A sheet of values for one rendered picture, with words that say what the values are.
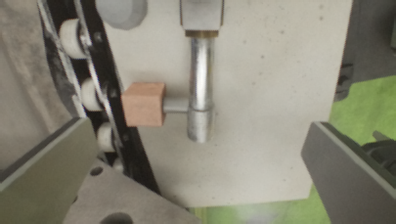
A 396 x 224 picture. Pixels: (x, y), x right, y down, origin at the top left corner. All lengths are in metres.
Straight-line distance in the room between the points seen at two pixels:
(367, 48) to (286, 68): 0.88
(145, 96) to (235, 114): 0.10
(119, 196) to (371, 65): 1.07
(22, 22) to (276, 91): 0.31
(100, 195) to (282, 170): 0.22
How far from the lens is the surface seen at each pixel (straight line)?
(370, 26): 1.05
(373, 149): 0.64
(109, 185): 0.24
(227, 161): 0.26
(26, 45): 0.33
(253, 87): 0.20
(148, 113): 0.18
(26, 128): 0.40
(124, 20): 0.18
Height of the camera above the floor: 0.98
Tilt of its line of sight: 60 degrees down
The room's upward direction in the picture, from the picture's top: 177 degrees counter-clockwise
